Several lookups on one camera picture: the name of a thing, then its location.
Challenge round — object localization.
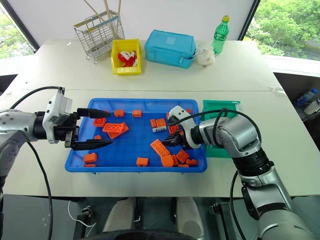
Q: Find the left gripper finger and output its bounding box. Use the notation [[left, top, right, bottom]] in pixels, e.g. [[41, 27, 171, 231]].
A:
[[71, 139, 114, 152], [76, 107, 113, 119]]

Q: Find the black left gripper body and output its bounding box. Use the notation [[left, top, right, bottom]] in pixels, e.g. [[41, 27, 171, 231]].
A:
[[52, 112, 81, 149]]

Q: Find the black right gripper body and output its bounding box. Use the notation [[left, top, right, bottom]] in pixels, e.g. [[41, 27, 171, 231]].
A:
[[175, 130, 189, 149]]

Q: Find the green plastic bin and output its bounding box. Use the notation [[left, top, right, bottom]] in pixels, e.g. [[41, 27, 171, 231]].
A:
[[201, 99, 242, 159]]

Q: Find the yellow plastic bin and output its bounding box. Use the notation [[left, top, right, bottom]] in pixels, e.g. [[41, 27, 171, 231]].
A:
[[110, 38, 143, 76]]

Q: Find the long orange building brick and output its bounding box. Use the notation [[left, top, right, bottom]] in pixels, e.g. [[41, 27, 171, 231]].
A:
[[149, 138, 172, 159]]

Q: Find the rounded orange building brick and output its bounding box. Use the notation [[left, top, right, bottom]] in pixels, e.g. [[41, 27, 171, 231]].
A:
[[160, 154, 175, 168]]

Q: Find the large flat orange brick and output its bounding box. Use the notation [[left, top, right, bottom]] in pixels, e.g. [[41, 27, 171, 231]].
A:
[[102, 122, 130, 140]]

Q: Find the blue plastic tray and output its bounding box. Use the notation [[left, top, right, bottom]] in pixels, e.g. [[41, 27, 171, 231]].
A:
[[64, 97, 209, 174]]

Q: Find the red and white toy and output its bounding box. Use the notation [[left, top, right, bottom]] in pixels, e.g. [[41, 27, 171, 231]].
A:
[[117, 49, 140, 68]]

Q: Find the white robot leg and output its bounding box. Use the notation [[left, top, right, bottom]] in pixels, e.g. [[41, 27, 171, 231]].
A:
[[174, 197, 205, 239], [102, 197, 137, 234]]

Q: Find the white fluffy plush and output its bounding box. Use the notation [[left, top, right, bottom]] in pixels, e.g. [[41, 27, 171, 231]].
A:
[[194, 42, 217, 68]]

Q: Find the light blue zipper pouch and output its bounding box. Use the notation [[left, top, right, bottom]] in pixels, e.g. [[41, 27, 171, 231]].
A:
[[143, 29, 197, 70]]

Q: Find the dark rounded robot body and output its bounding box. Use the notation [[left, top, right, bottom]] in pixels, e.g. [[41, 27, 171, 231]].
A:
[[84, 229, 209, 240]]

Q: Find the wooden stick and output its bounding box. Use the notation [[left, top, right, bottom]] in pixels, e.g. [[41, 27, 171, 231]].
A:
[[83, 0, 108, 23], [103, 0, 111, 20], [112, 0, 124, 42]]

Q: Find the green plastic bottle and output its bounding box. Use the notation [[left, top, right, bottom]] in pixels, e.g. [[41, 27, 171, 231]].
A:
[[211, 15, 231, 56]]

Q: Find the clear water bottle blue label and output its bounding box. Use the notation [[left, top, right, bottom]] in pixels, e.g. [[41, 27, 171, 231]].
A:
[[296, 87, 320, 107]]

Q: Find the grey white cup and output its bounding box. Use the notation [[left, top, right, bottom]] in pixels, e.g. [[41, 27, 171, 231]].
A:
[[303, 96, 320, 116]]

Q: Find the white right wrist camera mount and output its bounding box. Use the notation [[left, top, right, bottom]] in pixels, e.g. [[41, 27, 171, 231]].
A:
[[166, 105, 209, 150]]

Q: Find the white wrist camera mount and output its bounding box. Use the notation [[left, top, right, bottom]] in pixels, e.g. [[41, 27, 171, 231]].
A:
[[166, 105, 209, 150], [41, 91, 74, 145]]

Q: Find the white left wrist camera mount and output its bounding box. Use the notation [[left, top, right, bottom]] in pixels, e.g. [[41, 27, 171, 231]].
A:
[[41, 91, 74, 145]]

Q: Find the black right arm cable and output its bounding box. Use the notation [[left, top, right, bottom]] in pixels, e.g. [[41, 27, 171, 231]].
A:
[[168, 107, 262, 240]]

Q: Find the black metal stand bracket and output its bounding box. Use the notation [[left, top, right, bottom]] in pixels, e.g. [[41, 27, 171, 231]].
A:
[[208, 202, 236, 240], [80, 204, 94, 227]]

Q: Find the thin white cable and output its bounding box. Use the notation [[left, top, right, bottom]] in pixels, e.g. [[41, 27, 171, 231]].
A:
[[67, 199, 95, 229]]

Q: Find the metal wire rack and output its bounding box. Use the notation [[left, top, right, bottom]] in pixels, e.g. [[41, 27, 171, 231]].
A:
[[72, 9, 126, 65]]

